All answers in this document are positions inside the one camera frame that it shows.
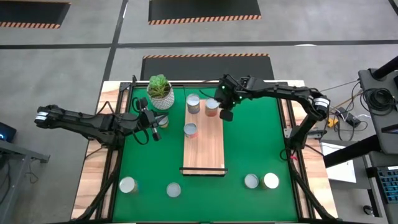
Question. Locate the pink salmon can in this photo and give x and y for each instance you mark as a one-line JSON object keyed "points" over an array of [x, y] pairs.
{"points": [[173, 189]]}

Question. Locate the green table mat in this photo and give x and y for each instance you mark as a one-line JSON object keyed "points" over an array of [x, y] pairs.
{"points": [[217, 205]]}

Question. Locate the black metal table frame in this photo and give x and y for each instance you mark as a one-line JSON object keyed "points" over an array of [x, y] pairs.
{"points": [[136, 84]]}

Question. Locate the backlit keyboard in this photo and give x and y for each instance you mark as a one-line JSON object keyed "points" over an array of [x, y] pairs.
{"points": [[390, 186]]}

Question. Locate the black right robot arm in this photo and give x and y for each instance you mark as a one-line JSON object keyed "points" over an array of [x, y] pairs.
{"points": [[280, 90]]}

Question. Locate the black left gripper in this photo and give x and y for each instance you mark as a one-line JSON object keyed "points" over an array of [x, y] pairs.
{"points": [[147, 119]]}

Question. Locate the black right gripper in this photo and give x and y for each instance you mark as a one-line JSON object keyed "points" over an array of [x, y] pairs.
{"points": [[231, 91]]}

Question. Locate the black stand beam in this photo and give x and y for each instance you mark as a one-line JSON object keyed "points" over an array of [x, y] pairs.
{"points": [[348, 154]]}

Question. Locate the black striped-edge floor mat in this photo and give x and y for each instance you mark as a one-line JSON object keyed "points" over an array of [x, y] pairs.
{"points": [[205, 67], [202, 9], [31, 12]]}

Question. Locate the black device with blue light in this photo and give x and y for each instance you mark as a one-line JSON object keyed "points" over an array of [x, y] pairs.
{"points": [[7, 130]]}

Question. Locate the potted succulent in white pot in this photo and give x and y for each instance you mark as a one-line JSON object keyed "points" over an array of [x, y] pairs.
{"points": [[161, 99]]}

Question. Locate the tall can grey-blue label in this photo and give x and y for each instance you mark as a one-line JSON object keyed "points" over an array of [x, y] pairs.
{"points": [[193, 101]]}

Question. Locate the white paper sheet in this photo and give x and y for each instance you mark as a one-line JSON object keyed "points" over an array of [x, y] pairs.
{"points": [[342, 174]]}

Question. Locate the grey equipment cart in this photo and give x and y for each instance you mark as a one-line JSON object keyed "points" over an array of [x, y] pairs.
{"points": [[365, 77]]}

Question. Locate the black power adapter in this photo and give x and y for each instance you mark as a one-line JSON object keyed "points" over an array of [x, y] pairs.
{"points": [[349, 118]]}

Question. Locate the grey metal bracket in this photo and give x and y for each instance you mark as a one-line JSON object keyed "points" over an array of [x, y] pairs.
{"points": [[287, 133]]}

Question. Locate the tall can orange label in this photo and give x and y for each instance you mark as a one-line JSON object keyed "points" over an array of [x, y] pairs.
{"points": [[211, 105]]}

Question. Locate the green pears can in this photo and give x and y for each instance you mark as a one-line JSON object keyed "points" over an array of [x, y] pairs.
{"points": [[270, 180]]}

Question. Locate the can yellow label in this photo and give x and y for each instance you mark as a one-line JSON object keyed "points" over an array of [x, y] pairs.
{"points": [[163, 122]]}

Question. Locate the silver can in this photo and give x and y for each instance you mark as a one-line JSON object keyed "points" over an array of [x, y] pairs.
{"points": [[251, 181]]}

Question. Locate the black computer mouse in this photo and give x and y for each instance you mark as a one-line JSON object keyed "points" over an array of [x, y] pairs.
{"points": [[368, 210]]}

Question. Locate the blue berries can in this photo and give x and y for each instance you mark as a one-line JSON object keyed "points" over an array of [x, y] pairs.
{"points": [[127, 184]]}

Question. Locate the wooden board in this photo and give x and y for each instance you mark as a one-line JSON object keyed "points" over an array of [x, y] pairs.
{"points": [[203, 155]]}

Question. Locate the grey desk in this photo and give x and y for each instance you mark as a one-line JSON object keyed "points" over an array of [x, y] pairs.
{"points": [[351, 202], [12, 155]]}

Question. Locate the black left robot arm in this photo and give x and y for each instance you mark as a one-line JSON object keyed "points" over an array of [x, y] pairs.
{"points": [[87, 123]]}

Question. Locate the yellow plug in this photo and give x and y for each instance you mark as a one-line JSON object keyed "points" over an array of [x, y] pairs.
{"points": [[331, 123]]}

